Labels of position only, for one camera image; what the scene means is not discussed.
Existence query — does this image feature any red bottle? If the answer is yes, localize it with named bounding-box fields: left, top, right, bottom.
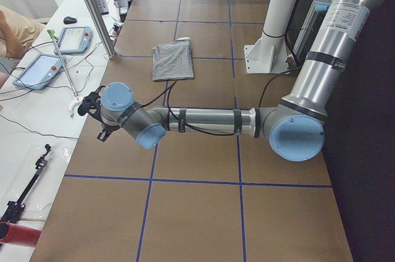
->
left=1, top=222, right=41, bottom=247

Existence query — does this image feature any striped polo shirt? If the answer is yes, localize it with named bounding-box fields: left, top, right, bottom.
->
left=152, top=37, right=194, bottom=82

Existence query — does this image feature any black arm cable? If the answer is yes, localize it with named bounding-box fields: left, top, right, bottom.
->
left=140, top=70, right=299, bottom=137

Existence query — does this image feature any aluminium frame post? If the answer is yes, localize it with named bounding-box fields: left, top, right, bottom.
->
left=84, top=0, right=116, bottom=59

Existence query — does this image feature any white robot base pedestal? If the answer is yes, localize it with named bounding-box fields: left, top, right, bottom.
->
left=244, top=0, right=296, bottom=74

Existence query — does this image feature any upper teach pendant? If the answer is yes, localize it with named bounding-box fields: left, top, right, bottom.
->
left=57, top=26, right=93, bottom=55

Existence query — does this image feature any lower teach pendant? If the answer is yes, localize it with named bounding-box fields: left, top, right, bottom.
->
left=12, top=54, right=63, bottom=90

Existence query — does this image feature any black computer mouse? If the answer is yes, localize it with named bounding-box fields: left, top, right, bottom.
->
left=63, top=16, right=78, bottom=25

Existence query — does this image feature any person in beige shirt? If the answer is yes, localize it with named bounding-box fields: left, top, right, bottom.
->
left=1, top=5, right=45, bottom=69

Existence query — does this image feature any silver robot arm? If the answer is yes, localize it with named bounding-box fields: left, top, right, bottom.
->
left=93, top=0, right=386, bottom=162

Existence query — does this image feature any black clamp tool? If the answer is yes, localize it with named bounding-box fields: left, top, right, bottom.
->
left=1, top=144, right=52, bottom=224

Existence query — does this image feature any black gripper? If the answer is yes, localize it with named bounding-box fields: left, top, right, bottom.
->
left=97, top=118, right=120, bottom=142

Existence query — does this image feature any thin metal rod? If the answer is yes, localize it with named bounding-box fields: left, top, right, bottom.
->
left=47, top=29, right=81, bottom=119

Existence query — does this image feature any black keyboard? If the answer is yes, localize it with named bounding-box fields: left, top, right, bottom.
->
left=94, top=0, right=109, bottom=15

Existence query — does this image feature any teach pendant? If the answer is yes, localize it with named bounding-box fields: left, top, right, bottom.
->
left=57, top=26, right=93, bottom=55
left=12, top=54, right=63, bottom=90

